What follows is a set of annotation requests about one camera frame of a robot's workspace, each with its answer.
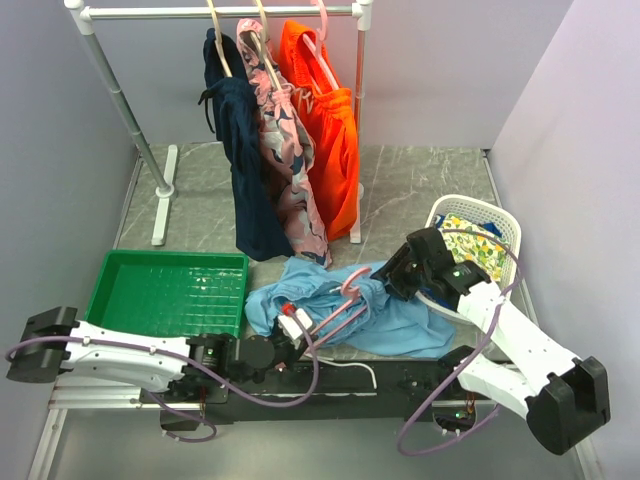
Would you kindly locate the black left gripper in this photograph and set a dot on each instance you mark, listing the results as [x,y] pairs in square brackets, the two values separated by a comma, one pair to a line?
[295,352]

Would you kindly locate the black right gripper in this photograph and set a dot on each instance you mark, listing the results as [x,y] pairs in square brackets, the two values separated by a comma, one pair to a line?
[393,270]

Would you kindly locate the light blue shorts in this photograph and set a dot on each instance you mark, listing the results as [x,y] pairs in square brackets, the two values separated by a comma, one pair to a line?
[384,325]

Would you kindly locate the pink plastic hanger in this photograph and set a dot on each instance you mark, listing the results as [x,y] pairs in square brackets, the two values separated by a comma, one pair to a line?
[351,293]

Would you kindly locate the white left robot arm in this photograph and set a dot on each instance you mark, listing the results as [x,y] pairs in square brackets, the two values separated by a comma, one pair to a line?
[54,343]

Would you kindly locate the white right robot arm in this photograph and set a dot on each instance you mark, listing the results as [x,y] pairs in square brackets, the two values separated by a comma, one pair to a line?
[563,398]

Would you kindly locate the lemon print shorts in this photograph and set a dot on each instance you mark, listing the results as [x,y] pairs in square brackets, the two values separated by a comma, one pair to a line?
[477,247]

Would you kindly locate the orange shorts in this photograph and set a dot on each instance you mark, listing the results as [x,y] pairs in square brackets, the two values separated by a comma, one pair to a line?
[325,108]

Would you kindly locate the pink floral shorts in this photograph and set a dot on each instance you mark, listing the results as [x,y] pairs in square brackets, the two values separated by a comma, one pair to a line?
[287,149]

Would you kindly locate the pink hanger with orange shorts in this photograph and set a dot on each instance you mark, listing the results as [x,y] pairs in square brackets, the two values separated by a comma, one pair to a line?
[315,46]

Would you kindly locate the navy blue shorts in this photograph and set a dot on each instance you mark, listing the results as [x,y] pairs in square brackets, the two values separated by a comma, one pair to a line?
[230,107]

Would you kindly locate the wooden hanger left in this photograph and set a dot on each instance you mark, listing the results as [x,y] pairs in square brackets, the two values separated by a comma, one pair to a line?
[218,42]

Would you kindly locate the blue garment in basket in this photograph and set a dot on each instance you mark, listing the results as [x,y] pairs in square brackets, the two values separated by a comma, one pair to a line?
[451,221]

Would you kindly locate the white plastic laundry basket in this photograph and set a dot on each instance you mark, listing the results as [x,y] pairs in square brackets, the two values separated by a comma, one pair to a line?
[478,211]

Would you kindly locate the green plastic tray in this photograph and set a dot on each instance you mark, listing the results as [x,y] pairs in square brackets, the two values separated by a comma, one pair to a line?
[169,293]

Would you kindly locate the white metal clothes rack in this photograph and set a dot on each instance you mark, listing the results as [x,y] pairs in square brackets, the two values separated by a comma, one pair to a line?
[157,101]

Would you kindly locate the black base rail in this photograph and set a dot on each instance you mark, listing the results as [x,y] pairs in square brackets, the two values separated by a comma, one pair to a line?
[395,390]

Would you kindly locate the aluminium frame rail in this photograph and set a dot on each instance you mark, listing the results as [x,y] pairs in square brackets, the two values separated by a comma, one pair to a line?
[99,430]

